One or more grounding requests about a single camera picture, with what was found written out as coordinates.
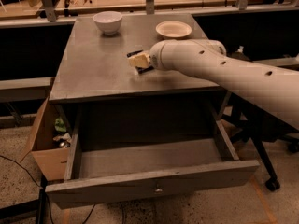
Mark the cardboard box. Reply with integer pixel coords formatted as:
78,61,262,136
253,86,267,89
20,100,69,181

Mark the grey wooden cabinet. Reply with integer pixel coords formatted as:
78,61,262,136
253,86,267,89
50,15,236,160

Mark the white shallow bowl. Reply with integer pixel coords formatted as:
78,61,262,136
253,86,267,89
156,21,192,39

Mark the white deep bowl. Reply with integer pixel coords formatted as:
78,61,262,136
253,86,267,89
93,11,122,35

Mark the black floor cable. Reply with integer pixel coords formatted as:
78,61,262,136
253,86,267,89
0,154,97,224

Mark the dark blue rxbar wrapper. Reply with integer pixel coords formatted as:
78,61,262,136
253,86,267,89
127,50,153,74

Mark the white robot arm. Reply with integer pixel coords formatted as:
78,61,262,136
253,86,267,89
127,39,299,129

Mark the green crumpled trash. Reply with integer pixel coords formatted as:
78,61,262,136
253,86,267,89
54,118,66,133

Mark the open grey top drawer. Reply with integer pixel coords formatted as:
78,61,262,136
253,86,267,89
45,119,260,210

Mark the white crumpled paper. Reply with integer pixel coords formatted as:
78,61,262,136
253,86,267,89
53,133,72,143

